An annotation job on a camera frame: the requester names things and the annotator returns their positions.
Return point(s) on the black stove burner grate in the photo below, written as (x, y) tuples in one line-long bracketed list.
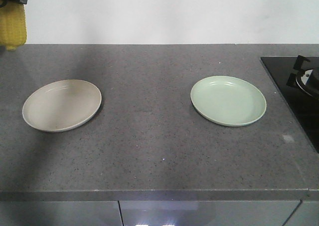
[(306, 80)]

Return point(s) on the grey lower cabinet door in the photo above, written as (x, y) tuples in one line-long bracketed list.
[(206, 213)]

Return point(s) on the black gas stove top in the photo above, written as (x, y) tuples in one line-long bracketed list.
[(304, 107)]

